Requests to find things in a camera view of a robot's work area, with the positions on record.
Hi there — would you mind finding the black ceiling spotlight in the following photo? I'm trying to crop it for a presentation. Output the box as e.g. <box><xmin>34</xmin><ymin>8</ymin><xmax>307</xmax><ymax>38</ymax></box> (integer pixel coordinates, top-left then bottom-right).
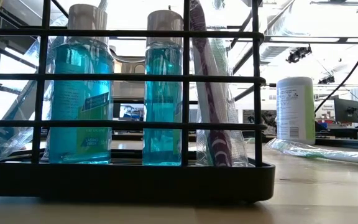
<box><xmin>286</xmin><ymin>45</ymin><xmax>313</xmax><ymax>64</ymax></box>
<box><xmin>318</xmin><ymin>75</ymin><xmax>335</xmax><ymax>85</ymax></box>

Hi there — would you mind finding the green toothbrush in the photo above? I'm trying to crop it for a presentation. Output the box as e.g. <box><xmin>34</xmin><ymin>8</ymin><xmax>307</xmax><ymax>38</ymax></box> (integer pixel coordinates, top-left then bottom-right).
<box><xmin>209</xmin><ymin>37</ymin><xmax>231</xmax><ymax>78</ymax></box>
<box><xmin>265</xmin><ymin>138</ymin><xmax>358</xmax><ymax>167</ymax></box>

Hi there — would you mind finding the black computer monitor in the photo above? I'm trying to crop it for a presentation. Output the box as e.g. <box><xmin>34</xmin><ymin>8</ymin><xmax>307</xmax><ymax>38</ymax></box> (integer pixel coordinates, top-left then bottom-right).
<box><xmin>333</xmin><ymin>96</ymin><xmax>358</xmax><ymax>124</ymax></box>

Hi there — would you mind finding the purple toothbrush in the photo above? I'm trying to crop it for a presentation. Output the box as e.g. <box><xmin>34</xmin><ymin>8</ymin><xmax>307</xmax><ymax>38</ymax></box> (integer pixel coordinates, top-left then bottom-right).
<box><xmin>188</xmin><ymin>0</ymin><xmax>250</xmax><ymax>168</ymax></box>

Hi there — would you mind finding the black hanging cable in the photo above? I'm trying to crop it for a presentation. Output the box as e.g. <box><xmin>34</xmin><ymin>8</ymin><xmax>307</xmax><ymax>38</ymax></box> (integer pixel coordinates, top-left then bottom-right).
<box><xmin>314</xmin><ymin>29</ymin><xmax>358</xmax><ymax>113</ymax></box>

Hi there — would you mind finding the black wire caddy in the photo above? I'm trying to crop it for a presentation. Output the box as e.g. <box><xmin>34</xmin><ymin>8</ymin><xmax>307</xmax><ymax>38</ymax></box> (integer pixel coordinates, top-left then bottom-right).
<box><xmin>0</xmin><ymin>0</ymin><xmax>276</xmax><ymax>203</ymax></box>

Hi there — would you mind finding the clear plastic bin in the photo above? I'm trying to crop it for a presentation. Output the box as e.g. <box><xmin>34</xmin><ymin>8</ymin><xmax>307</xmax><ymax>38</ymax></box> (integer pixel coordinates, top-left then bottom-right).
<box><xmin>109</xmin><ymin>46</ymin><xmax>149</xmax><ymax>100</ymax></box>

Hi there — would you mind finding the blue toothbrush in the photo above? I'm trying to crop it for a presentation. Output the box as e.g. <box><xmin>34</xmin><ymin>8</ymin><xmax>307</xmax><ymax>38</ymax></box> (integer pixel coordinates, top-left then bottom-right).
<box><xmin>0</xmin><ymin>37</ymin><xmax>52</xmax><ymax>162</ymax></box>

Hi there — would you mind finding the white green wipes canister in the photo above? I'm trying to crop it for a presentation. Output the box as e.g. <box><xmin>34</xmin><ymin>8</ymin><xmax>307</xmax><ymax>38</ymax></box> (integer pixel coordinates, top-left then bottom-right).
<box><xmin>275</xmin><ymin>76</ymin><xmax>316</xmax><ymax>146</ymax></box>

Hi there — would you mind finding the ceiling light fixture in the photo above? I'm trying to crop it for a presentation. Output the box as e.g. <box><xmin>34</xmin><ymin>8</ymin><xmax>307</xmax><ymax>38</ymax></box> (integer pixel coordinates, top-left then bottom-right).
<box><xmin>310</xmin><ymin>0</ymin><xmax>358</xmax><ymax>14</ymax></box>

